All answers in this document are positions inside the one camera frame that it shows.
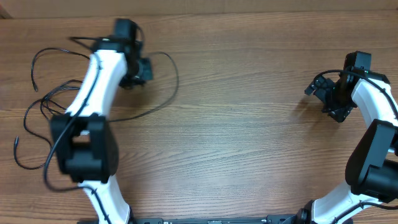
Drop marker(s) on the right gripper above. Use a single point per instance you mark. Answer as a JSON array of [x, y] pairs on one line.
[[341, 111]]

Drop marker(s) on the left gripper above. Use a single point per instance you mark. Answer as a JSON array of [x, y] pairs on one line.
[[147, 73]]

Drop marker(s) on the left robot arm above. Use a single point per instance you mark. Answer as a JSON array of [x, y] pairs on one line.
[[84, 145]]

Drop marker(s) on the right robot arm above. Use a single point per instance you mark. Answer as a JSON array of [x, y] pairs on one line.
[[370, 178]]

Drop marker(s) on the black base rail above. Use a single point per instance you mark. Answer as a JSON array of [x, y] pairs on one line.
[[270, 219]]

